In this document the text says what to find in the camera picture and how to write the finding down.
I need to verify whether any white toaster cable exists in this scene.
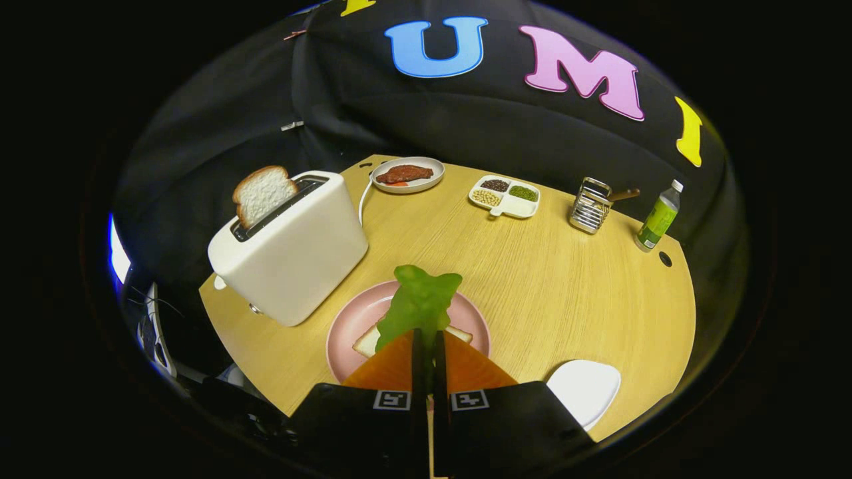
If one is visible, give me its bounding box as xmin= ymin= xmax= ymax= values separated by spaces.
xmin=358 ymin=178 xmax=375 ymax=227

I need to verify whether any toasted bread slice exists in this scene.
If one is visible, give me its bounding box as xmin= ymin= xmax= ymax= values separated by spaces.
xmin=232 ymin=166 xmax=299 ymax=230

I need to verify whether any white divided bean dish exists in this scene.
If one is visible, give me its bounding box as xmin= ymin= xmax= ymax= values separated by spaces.
xmin=469 ymin=175 xmax=541 ymax=220

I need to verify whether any brown meat piece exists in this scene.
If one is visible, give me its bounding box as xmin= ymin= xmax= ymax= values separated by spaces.
xmin=376 ymin=164 xmax=434 ymax=185

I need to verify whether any white square plate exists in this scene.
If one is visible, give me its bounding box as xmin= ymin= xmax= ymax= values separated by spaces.
xmin=546 ymin=360 xmax=622 ymax=431

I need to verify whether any white bread slice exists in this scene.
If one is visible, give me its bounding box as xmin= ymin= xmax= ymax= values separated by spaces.
xmin=353 ymin=324 xmax=474 ymax=359

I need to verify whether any metal wire holder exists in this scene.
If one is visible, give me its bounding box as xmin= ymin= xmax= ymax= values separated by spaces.
xmin=569 ymin=177 xmax=613 ymax=234

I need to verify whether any white toaster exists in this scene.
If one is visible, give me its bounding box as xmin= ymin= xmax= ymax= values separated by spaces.
xmin=208 ymin=171 xmax=369 ymax=327

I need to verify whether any pink round plate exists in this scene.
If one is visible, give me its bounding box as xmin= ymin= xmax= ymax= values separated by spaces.
xmin=325 ymin=280 xmax=491 ymax=385

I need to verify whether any black backdrop cloth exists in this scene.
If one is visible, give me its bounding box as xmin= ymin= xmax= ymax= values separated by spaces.
xmin=113 ymin=0 xmax=741 ymax=373

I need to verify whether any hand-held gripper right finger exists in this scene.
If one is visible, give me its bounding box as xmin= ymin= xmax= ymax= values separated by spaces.
xmin=433 ymin=329 xmax=596 ymax=479

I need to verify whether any white round plate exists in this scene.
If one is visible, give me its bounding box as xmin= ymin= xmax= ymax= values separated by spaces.
xmin=370 ymin=157 xmax=445 ymax=194

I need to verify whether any green lettuce leaf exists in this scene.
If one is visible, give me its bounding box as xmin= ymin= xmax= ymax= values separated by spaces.
xmin=375 ymin=265 xmax=463 ymax=353

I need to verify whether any green label bottle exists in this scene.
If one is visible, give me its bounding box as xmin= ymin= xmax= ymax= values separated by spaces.
xmin=634 ymin=180 xmax=684 ymax=253

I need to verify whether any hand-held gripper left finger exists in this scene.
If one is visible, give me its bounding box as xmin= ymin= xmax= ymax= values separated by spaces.
xmin=290 ymin=328 xmax=430 ymax=479

